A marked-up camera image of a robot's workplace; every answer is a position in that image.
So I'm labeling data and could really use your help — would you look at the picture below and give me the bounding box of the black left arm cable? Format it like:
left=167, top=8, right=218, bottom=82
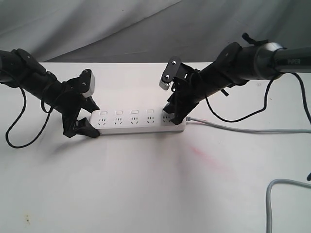
left=4, top=83, right=53, bottom=148

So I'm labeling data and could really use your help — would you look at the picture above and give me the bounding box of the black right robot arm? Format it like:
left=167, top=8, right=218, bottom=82
left=159, top=33, right=311, bottom=125

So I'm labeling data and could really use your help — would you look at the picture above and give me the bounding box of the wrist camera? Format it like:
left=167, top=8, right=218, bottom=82
left=159, top=56, right=181, bottom=91
left=78, top=69, right=95, bottom=98

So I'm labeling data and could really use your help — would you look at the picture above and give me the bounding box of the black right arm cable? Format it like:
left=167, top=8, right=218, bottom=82
left=205, top=71, right=311, bottom=182

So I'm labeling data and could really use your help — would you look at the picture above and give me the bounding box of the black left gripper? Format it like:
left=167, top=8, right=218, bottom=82
left=57, top=77, right=100, bottom=138

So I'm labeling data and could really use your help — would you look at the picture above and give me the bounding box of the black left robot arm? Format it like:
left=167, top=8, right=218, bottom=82
left=0, top=49, right=100, bottom=138

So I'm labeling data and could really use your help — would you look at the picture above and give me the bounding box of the white backdrop cloth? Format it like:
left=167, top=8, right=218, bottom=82
left=0, top=0, right=311, bottom=63

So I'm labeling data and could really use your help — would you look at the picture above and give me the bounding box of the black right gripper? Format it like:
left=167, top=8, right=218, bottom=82
left=163, top=63, right=203, bottom=124

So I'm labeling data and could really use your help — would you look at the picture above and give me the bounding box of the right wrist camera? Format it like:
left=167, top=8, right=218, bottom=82
left=159, top=56, right=181, bottom=91

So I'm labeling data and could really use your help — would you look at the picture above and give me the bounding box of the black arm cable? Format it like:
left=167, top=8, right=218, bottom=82
left=4, top=83, right=53, bottom=148
left=205, top=71, right=311, bottom=182

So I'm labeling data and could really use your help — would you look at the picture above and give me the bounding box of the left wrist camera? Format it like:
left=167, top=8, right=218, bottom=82
left=78, top=69, right=95, bottom=98

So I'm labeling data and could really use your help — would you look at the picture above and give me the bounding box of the grey power cable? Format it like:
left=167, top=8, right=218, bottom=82
left=184, top=116, right=311, bottom=233

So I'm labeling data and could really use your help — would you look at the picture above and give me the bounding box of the white five-outlet power strip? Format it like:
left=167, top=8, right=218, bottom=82
left=89, top=108, right=186, bottom=135

